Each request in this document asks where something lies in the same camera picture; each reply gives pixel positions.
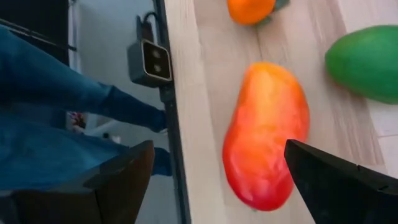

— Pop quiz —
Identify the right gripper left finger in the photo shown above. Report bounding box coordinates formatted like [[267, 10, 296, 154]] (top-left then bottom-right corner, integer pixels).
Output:
[[0, 139, 155, 224]]

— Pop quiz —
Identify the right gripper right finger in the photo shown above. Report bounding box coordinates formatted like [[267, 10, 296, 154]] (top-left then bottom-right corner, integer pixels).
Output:
[[284, 139, 398, 224]]

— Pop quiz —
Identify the red orange mango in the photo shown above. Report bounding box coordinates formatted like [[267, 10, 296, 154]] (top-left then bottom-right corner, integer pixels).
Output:
[[221, 61, 311, 212]]

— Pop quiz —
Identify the person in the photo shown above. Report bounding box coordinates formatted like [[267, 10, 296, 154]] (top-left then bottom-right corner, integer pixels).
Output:
[[0, 24, 172, 191]]

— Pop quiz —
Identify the light green lime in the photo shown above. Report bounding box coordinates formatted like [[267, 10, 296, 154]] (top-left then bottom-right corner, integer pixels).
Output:
[[324, 24, 398, 105]]

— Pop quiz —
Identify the orange cluster with leaves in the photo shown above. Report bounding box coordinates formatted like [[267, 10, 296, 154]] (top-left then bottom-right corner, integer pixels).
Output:
[[226, 0, 290, 26]]

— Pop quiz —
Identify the black metal table frame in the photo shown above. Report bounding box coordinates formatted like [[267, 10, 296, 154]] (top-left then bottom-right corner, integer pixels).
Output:
[[152, 0, 193, 224]]

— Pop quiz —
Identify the grey table-level camera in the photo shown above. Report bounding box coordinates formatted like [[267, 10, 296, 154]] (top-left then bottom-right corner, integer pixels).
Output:
[[126, 39, 174, 88]]

